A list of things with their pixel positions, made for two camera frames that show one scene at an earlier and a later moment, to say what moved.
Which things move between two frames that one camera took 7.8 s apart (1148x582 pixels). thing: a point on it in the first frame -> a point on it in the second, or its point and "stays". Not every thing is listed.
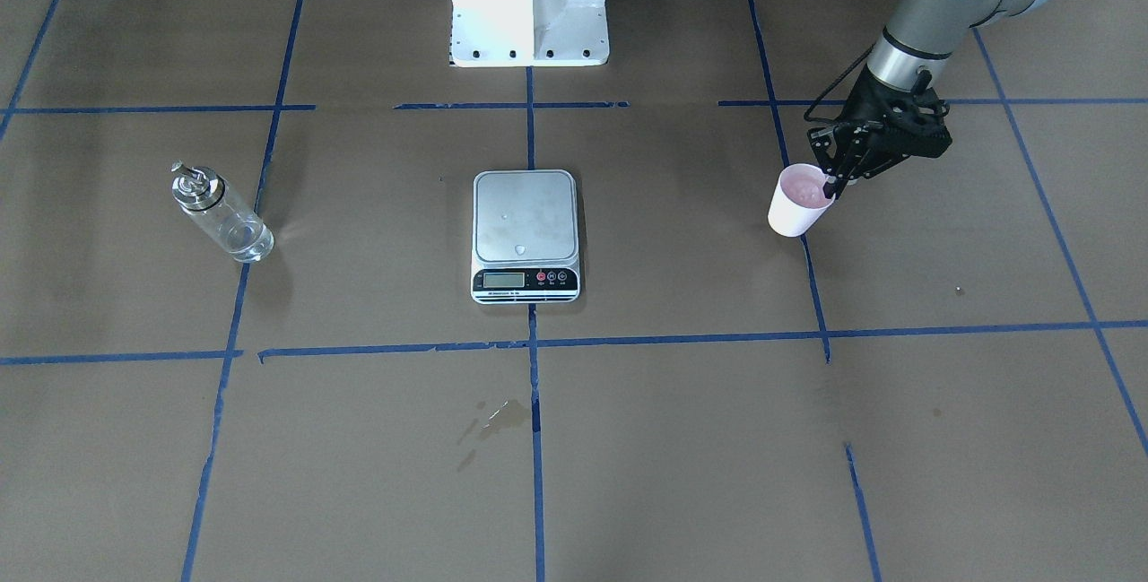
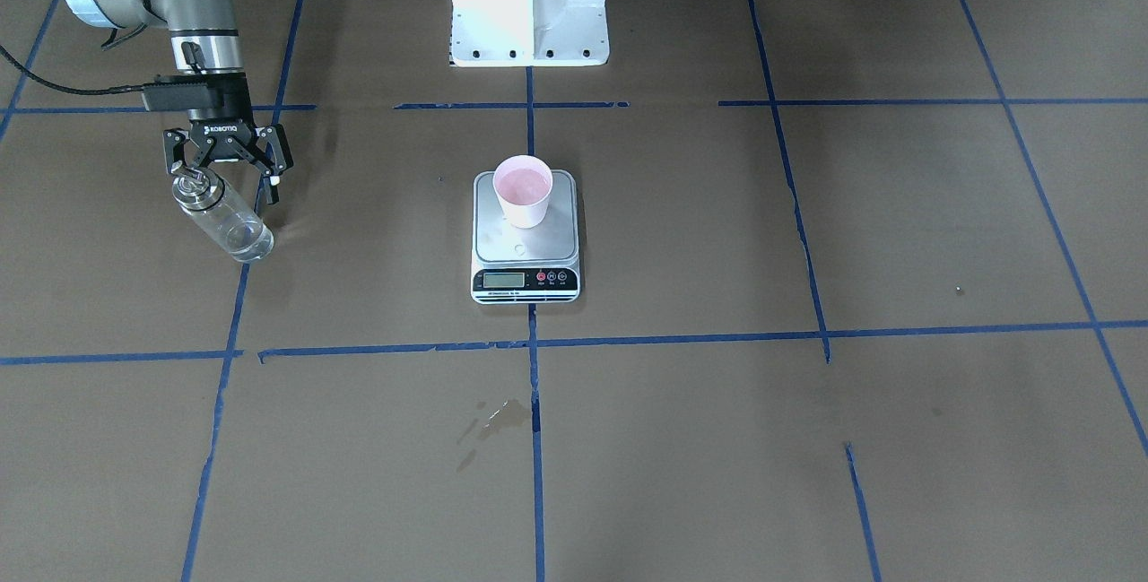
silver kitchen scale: (526, 237) stays
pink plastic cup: (798, 202) -> (525, 183)
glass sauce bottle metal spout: (204, 193) stays
